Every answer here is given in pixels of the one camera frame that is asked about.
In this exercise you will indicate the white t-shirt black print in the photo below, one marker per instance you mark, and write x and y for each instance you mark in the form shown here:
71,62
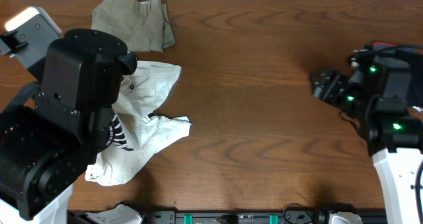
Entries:
138,133

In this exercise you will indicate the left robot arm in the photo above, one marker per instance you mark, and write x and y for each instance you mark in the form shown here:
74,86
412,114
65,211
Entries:
54,128

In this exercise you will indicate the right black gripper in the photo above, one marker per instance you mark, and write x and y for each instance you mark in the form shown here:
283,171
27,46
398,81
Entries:
330,82

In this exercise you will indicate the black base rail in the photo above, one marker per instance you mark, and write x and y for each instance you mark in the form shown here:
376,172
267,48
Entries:
292,213

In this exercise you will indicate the black garment red trim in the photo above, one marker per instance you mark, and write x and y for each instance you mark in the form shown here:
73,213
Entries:
393,71

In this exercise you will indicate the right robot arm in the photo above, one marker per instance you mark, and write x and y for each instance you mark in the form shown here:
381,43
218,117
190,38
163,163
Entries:
373,100

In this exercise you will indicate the folded khaki shorts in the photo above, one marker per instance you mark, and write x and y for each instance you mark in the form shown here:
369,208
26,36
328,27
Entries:
143,26

